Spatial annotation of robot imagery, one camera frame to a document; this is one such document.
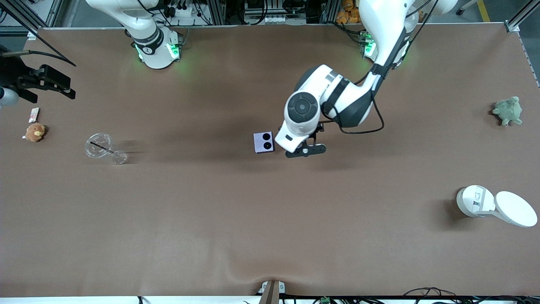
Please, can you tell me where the aluminium frame corner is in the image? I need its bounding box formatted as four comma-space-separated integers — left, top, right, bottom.
505, 0, 540, 33

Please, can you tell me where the lilac phone with black lenses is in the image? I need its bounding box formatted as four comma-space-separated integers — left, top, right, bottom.
254, 132, 275, 154

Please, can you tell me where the clear glass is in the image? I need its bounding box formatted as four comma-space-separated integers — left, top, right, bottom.
85, 133, 127, 165

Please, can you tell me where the white stand leg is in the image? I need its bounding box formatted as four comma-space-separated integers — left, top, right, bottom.
456, 0, 479, 16

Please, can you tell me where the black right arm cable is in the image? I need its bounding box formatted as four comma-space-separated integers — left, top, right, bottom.
0, 49, 77, 68

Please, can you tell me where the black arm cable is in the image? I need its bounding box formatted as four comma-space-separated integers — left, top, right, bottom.
321, 0, 439, 135
0, 49, 77, 68

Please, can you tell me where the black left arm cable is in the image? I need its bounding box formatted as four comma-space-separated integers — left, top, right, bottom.
321, 0, 439, 135

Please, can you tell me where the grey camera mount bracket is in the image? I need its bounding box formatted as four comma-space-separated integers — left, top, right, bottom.
258, 280, 286, 304

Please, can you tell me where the white power strip with plugs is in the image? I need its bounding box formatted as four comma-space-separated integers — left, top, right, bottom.
162, 0, 200, 18

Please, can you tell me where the green plush turtle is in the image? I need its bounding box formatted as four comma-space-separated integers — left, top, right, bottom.
492, 96, 523, 127

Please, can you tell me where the white bin with open lid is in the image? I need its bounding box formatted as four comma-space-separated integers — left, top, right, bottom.
456, 185, 538, 228

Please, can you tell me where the brown plush toy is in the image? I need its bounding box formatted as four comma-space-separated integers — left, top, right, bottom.
22, 123, 47, 142

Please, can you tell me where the black loose cable bundle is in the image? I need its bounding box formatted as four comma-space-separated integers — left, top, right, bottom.
403, 287, 458, 304

